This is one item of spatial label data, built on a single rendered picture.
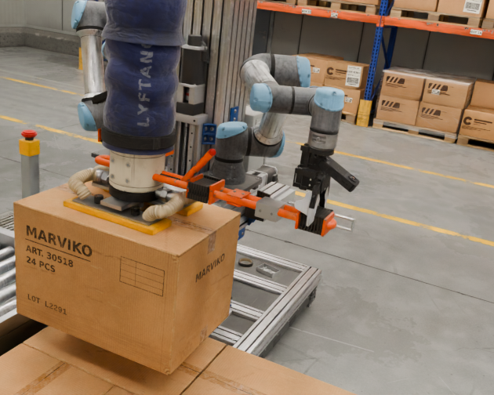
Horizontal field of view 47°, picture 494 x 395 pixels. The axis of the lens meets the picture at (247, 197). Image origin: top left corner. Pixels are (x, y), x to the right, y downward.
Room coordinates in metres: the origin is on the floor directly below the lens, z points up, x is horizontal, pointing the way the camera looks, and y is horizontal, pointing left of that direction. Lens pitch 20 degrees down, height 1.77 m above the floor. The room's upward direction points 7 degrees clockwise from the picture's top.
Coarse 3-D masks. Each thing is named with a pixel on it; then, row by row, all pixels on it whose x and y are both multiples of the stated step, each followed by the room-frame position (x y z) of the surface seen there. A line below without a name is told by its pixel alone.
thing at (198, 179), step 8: (200, 176) 1.63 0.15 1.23; (208, 176) 1.64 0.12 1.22; (192, 184) 1.55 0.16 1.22; (200, 184) 1.55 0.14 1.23; (208, 184) 1.58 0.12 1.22; (216, 184) 1.56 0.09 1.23; (224, 184) 1.61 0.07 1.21; (192, 192) 1.56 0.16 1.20; (200, 192) 1.55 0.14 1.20; (208, 192) 1.54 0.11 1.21; (200, 200) 1.54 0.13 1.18; (208, 200) 1.54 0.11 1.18; (216, 200) 1.57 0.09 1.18
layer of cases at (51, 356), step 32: (32, 352) 1.59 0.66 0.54; (64, 352) 1.61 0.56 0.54; (96, 352) 1.63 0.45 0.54; (224, 352) 1.72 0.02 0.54; (0, 384) 1.42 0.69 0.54; (32, 384) 1.44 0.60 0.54; (64, 384) 1.45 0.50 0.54; (96, 384) 1.47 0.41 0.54; (128, 384) 1.49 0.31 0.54; (160, 384) 1.51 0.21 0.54; (192, 384) 1.52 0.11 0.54; (224, 384) 1.54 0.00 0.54; (256, 384) 1.56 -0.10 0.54; (288, 384) 1.58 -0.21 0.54; (320, 384) 1.60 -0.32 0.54
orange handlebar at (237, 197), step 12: (108, 156) 1.76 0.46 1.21; (156, 180) 1.63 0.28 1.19; (168, 180) 1.61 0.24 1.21; (180, 180) 1.61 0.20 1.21; (216, 192) 1.55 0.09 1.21; (228, 192) 1.57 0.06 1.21; (240, 192) 1.55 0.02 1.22; (228, 204) 1.52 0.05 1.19; (240, 204) 1.51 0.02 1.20; (252, 204) 1.49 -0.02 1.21; (288, 216) 1.45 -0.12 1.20
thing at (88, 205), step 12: (72, 204) 1.62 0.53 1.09; (84, 204) 1.61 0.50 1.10; (96, 204) 1.62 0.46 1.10; (96, 216) 1.58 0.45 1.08; (108, 216) 1.56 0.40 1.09; (120, 216) 1.56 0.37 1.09; (132, 216) 1.56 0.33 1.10; (132, 228) 1.52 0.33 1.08; (144, 228) 1.50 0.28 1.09; (156, 228) 1.51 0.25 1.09
